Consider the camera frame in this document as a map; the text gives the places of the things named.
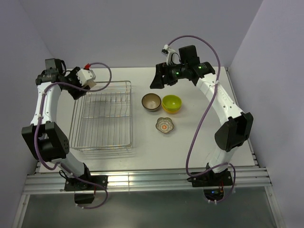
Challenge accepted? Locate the orange plastic bowl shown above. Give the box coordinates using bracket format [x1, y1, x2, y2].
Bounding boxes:
[162, 107, 181, 114]

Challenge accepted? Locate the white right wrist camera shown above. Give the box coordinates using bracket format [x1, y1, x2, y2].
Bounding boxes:
[161, 44, 176, 65]

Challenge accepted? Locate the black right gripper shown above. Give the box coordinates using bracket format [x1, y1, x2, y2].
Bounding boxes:
[150, 61, 188, 89]

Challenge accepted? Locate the dark patterned ceramic bowl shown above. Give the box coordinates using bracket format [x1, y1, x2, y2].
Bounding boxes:
[141, 93, 162, 112]

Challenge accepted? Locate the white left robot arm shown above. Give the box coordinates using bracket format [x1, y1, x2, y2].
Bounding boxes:
[21, 58, 95, 190]

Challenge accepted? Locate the aluminium front rail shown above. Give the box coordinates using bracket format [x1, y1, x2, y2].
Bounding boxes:
[22, 166, 272, 195]

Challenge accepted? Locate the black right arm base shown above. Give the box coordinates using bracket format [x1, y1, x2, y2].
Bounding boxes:
[187, 169, 236, 204]

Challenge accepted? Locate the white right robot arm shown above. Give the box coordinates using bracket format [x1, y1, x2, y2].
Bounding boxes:
[150, 45, 253, 185]

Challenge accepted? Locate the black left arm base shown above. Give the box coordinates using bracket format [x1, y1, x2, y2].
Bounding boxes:
[64, 175, 108, 206]

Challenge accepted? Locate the lime green plastic bowl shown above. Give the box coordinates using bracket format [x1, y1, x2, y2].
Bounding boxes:
[162, 95, 182, 111]

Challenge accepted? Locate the small flower patterned dish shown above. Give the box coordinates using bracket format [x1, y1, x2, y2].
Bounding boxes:
[155, 117, 174, 134]

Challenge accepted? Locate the metal wire dish rack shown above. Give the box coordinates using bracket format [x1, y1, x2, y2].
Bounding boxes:
[69, 80, 132, 152]

